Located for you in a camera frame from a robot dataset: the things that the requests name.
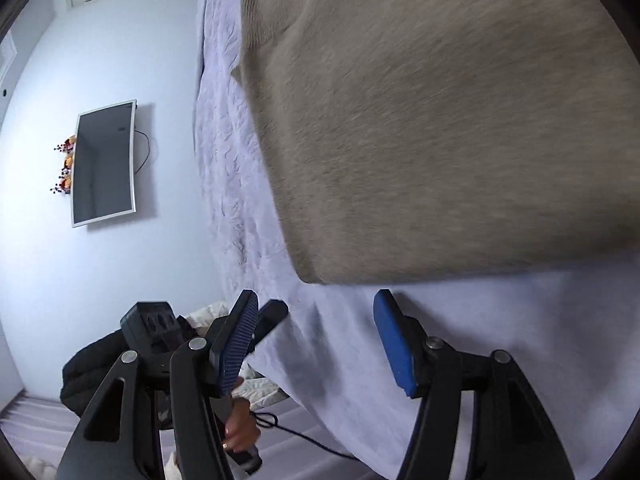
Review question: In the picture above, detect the olive brown knit sweater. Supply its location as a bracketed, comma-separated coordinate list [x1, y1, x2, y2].
[236, 0, 639, 284]

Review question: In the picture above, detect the left hand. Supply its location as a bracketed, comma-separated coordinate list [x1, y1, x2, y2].
[222, 396, 260, 453]

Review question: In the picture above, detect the black garment on chair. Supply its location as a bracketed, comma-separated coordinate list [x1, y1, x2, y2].
[60, 330, 181, 430]

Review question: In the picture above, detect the white puffy jacket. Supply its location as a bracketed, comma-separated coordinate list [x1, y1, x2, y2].
[169, 290, 288, 408]

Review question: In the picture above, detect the lavender embossed bedspread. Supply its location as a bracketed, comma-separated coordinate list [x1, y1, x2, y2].
[194, 0, 639, 479]

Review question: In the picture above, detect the black cable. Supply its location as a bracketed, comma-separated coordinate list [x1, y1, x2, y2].
[249, 410, 362, 462]

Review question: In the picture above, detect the wall mounted television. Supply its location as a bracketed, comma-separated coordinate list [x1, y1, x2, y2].
[70, 100, 138, 228]

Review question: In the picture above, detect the fruit wall decoration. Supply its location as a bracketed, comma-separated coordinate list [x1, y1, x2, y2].
[51, 136, 77, 195]

